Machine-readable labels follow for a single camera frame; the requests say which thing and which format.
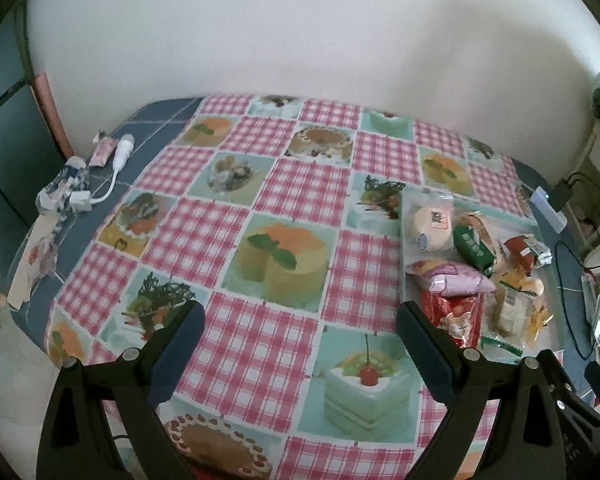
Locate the red carton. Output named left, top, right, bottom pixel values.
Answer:
left=502, top=235, right=533, bottom=271

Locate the yellow snack packet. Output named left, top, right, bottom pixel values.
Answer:
left=410, top=259, right=451, bottom=277

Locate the checked printed tablecloth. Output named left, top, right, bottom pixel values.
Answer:
left=47, top=92, right=541, bottom=480

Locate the cream bun packet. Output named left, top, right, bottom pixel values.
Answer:
left=400, top=191, right=456, bottom=266

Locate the small pink packet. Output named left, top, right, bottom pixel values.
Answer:
left=90, top=132, right=118, bottom=168

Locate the dark panelled door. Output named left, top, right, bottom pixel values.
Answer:
left=0, top=10, right=66, bottom=261

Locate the orange bread packet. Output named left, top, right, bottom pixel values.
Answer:
left=500, top=267, right=552, bottom=341

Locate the red shiny snack packet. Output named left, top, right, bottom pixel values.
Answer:
left=420, top=292, right=483, bottom=350

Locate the white cable adapter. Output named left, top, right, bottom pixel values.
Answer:
left=72, top=132, right=136, bottom=211

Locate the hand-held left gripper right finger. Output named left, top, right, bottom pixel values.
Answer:
left=396, top=301, right=567, bottom=480

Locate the pink wooden strip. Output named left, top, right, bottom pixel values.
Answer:
left=35, top=74, right=73, bottom=158

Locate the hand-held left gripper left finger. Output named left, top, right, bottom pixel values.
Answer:
left=35, top=301, right=206, bottom=480

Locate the pink snack packet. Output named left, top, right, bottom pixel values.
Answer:
left=427, top=265, right=496, bottom=296

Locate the green snack packet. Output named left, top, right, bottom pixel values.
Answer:
left=452, top=225, right=496, bottom=271

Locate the teal grey snack packet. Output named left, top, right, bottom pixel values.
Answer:
left=522, top=236, right=553, bottom=266

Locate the black cable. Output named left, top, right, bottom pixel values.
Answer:
left=552, top=240, right=600, bottom=376
left=567, top=172, right=600, bottom=211

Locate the black charger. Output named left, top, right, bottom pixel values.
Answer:
left=552, top=180, right=578, bottom=211

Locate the printed paper bag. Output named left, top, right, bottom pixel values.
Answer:
left=7, top=210, right=66, bottom=311

